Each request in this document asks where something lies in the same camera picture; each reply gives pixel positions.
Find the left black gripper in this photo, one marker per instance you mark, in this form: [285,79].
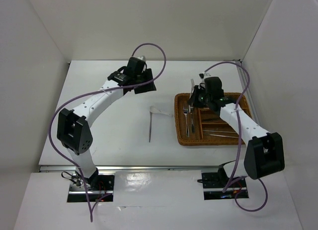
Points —
[150,87]

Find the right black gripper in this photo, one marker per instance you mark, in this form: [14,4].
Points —
[193,100]

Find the silver fork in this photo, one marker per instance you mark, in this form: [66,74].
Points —
[186,112]
[191,118]
[189,101]

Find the silver knife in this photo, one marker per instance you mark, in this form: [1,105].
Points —
[150,126]

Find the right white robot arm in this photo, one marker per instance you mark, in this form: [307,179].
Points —
[264,150]

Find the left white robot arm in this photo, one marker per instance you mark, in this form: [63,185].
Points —
[74,125]

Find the brown wicker divided tray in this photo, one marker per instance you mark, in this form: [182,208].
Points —
[198,139]

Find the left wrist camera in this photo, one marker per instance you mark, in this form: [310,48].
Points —
[142,58]

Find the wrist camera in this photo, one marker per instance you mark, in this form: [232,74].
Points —
[204,75]
[142,58]

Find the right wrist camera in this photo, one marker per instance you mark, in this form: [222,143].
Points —
[204,75]

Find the aluminium table rail front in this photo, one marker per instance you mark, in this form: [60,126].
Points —
[58,168]

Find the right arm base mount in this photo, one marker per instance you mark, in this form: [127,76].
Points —
[213,185]

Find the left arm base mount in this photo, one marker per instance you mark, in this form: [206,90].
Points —
[102,187]

